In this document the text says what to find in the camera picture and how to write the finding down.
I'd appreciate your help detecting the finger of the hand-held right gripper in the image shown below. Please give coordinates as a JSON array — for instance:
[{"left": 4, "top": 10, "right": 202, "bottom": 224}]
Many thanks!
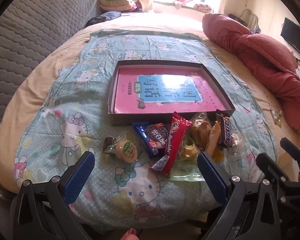
[
  {"left": 256, "top": 152, "right": 300, "bottom": 193},
  {"left": 280, "top": 137, "right": 300, "bottom": 178}
]

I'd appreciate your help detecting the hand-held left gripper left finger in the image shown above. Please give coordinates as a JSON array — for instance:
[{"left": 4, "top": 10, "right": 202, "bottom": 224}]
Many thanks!
[{"left": 13, "top": 151, "right": 96, "bottom": 240}]

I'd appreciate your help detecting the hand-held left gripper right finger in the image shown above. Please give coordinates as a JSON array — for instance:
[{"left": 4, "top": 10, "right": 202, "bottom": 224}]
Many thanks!
[{"left": 197, "top": 151, "right": 286, "bottom": 240}]

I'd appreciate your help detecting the green packet yellow cake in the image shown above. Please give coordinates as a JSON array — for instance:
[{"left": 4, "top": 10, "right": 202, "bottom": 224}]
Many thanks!
[{"left": 170, "top": 135, "right": 208, "bottom": 182}]

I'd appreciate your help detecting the clear brown pastry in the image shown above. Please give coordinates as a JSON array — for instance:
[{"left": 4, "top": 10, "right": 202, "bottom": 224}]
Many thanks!
[{"left": 225, "top": 132, "right": 245, "bottom": 158}]

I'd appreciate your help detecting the orange biscuit packet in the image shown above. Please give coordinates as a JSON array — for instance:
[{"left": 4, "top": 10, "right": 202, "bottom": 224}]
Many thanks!
[{"left": 205, "top": 121, "right": 222, "bottom": 155}]

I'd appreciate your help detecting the clear golden pastry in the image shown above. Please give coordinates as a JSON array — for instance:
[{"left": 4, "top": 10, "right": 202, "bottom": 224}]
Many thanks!
[{"left": 189, "top": 111, "right": 213, "bottom": 150}]

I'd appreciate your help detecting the brown chocolate bar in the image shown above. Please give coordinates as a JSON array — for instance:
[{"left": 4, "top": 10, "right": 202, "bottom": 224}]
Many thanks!
[{"left": 215, "top": 110, "right": 234, "bottom": 148}]

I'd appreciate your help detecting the round cookie green label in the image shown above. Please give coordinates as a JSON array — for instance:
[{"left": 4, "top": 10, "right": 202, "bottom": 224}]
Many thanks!
[{"left": 115, "top": 131, "right": 139, "bottom": 161}]

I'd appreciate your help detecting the red candy bar packet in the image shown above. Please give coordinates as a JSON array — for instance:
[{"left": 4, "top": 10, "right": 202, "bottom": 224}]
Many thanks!
[{"left": 150, "top": 112, "right": 192, "bottom": 178}]

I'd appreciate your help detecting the shallow cardboard box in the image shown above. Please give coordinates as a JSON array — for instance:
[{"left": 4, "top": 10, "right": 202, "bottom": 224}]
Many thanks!
[{"left": 107, "top": 60, "right": 236, "bottom": 127}]

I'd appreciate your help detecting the blue cookie packet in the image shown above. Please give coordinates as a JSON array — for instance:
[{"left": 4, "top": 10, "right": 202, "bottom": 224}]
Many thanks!
[{"left": 132, "top": 122, "right": 169, "bottom": 158}]

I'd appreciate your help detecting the person's left hand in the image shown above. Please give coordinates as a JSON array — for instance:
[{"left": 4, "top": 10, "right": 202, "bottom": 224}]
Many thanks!
[{"left": 120, "top": 228, "right": 138, "bottom": 240}]

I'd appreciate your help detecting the small candy wrapper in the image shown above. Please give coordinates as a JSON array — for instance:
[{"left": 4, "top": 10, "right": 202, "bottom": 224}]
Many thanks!
[{"left": 270, "top": 109, "right": 283, "bottom": 128}]

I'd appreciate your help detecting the small dark jelly cup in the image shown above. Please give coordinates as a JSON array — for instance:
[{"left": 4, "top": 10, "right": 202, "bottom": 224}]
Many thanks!
[{"left": 102, "top": 137, "right": 118, "bottom": 154}]

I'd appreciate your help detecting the cat print blanket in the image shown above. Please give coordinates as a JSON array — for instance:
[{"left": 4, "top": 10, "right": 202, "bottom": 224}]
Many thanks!
[{"left": 15, "top": 29, "right": 277, "bottom": 230}]

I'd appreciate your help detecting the beige bed sheet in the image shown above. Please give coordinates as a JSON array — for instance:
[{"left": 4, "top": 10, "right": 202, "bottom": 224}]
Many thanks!
[{"left": 0, "top": 11, "right": 300, "bottom": 195}]

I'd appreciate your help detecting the pink quilt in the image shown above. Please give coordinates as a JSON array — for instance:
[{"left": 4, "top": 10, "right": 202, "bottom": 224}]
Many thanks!
[{"left": 202, "top": 12, "right": 300, "bottom": 137}]

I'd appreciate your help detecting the black television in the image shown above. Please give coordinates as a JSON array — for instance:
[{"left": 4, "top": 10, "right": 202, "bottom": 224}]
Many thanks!
[{"left": 280, "top": 17, "right": 300, "bottom": 60}]

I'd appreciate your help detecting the dark bag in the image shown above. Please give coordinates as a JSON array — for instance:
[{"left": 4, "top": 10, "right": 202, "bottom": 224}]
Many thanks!
[{"left": 227, "top": 9, "right": 262, "bottom": 34}]

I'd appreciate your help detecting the grey quilted headboard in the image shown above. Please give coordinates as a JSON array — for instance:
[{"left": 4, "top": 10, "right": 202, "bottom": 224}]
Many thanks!
[{"left": 0, "top": 0, "right": 100, "bottom": 155}]

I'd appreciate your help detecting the dark blue pillow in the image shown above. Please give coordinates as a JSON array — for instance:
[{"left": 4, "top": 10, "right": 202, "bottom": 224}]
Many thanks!
[{"left": 86, "top": 11, "right": 121, "bottom": 27}]

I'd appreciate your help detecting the pink patterned cloth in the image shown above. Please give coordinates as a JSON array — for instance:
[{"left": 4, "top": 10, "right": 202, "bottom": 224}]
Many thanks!
[{"left": 194, "top": 2, "right": 212, "bottom": 13}]

